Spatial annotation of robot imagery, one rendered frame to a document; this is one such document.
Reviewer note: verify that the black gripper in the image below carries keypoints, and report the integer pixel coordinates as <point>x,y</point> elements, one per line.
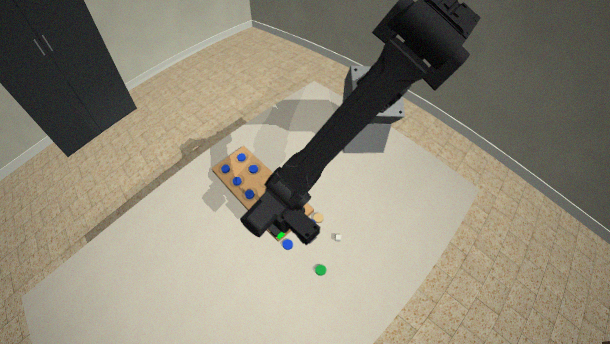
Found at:
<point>275,231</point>

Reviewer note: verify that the tan tray with round pockets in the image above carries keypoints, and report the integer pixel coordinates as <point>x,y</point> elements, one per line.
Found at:
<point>250,181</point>

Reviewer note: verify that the green disc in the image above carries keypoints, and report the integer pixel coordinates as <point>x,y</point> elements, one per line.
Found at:
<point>320,270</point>

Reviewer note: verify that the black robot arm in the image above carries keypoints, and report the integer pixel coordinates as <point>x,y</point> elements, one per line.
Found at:
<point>433,38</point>

